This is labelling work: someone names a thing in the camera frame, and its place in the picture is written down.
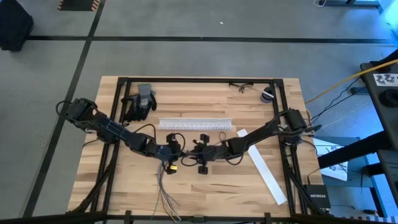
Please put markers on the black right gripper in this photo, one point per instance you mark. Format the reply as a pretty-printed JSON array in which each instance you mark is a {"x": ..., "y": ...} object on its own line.
[{"x": 206, "y": 153}]

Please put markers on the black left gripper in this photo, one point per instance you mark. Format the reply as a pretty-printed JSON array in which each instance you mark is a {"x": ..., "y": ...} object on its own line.
[{"x": 170, "y": 153}]

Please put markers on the black zip tie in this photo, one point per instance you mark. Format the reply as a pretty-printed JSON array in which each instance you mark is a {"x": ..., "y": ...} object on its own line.
[{"x": 182, "y": 160}]

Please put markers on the white duct cover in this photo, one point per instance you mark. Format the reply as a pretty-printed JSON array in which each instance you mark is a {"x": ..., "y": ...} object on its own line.
[{"x": 267, "y": 177}]

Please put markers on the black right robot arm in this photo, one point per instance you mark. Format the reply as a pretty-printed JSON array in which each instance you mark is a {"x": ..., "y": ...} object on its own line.
[{"x": 258, "y": 133}]

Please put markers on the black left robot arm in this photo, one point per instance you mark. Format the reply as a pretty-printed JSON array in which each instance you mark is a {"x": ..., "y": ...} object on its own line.
[{"x": 115, "y": 129}]

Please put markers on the black work glove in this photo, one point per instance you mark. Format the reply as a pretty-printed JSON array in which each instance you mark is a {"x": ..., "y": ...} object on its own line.
[{"x": 133, "y": 107}]

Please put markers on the grey cuffed work glove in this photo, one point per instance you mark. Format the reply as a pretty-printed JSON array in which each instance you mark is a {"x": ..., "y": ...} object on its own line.
[{"x": 143, "y": 93}]

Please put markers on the black safety glasses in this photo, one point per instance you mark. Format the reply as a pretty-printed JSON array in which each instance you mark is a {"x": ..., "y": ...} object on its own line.
[{"x": 241, "y": 88}]

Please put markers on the black tape roll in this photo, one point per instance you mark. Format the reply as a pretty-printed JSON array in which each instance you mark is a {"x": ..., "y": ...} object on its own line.
[{"x": 265, "y": 98}]

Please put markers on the white paper sheet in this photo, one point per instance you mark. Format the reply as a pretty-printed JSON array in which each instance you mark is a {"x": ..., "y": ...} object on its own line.
[{"x": 337, "y": 172}]

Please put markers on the black power adapter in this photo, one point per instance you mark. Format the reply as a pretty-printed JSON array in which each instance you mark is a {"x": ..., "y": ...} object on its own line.
[{"x": 357, "y": 91}]

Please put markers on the orange black striped board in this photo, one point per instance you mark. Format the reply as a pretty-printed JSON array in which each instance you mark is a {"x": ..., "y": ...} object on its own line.
[{"x": 77, "y": 4}]

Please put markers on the black side table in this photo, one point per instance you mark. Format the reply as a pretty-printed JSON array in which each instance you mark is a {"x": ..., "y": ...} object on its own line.
[{"x": 377, "y": 118}]

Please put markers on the white marker print sheet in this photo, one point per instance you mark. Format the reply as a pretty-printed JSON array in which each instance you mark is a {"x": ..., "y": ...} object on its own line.
[{"x": 385, "y": 79}]

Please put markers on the black case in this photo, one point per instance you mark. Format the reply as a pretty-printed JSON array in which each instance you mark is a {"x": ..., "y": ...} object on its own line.
[{"x": 14, "y": 25}]

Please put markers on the dark desk foot bar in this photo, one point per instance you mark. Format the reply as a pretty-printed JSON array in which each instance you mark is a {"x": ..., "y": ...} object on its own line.
[{"x": 351, "y": 2}]

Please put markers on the black aluminium rig frame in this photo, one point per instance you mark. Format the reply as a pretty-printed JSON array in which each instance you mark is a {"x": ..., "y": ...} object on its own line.
[{"x": 199, "y": 80}]

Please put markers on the black Netgear network switch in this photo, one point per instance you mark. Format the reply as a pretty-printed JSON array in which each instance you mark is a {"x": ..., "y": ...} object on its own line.
[{"x": 317, "y": 196}]

